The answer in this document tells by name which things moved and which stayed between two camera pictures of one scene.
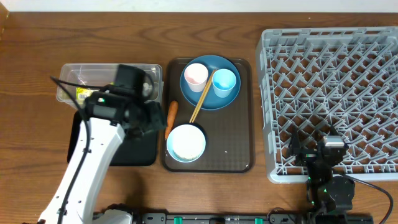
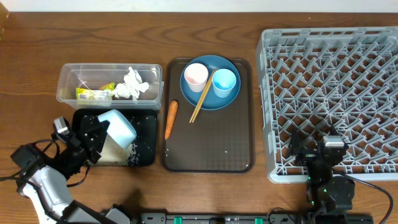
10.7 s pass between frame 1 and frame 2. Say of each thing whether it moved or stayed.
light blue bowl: moved
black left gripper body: moved
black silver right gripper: stayed
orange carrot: stayed
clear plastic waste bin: stayed
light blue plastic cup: stayed
